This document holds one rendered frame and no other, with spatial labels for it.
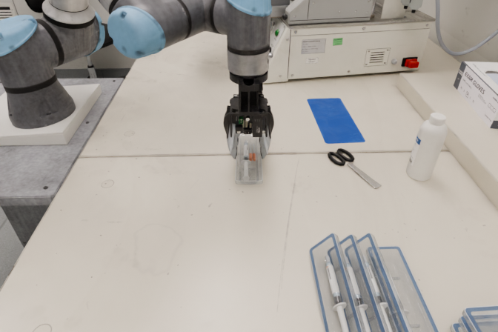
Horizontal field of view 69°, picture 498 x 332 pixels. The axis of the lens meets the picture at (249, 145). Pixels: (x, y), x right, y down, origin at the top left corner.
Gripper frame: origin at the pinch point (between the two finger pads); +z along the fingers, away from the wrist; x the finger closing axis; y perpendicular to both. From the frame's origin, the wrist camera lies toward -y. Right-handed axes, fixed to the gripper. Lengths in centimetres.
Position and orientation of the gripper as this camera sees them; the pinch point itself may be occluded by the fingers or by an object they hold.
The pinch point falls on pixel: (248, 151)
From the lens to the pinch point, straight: 79.4
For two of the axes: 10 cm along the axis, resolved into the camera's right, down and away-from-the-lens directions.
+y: 0.0, 5.8, -8.2
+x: 10.0, 0.0, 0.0
